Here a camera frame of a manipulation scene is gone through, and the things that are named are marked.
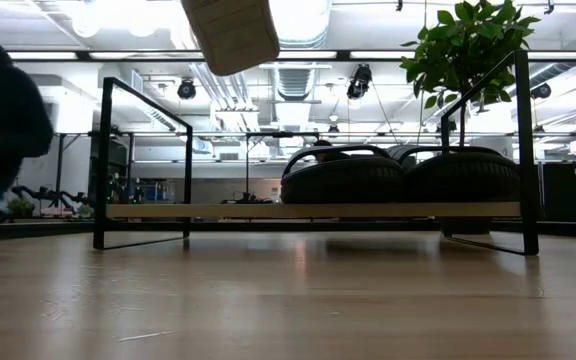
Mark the black rubber slide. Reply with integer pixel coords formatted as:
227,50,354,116
400,145,522,204
280,144,408,205

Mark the white rubber slide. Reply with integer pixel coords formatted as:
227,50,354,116
179,0,282,77

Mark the black metal shoe rack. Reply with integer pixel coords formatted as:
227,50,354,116
92,49,540,257

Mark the black ceiling spotlight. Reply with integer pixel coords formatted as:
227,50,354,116
528,82,553,101
345,63,374,101
176,77,198,101

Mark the black overhead beam with lights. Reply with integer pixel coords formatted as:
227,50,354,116
5,48,576,63

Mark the small green potted plant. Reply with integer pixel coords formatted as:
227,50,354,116
7,198,35,219

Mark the black partition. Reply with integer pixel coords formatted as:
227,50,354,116
537,154,576,224

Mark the person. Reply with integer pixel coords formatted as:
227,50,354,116
0,0,55,224

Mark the black background frame stand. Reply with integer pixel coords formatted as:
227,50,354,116
244,130,322,204

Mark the silver ventilation duct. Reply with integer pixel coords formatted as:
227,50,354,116
267,0,334,159

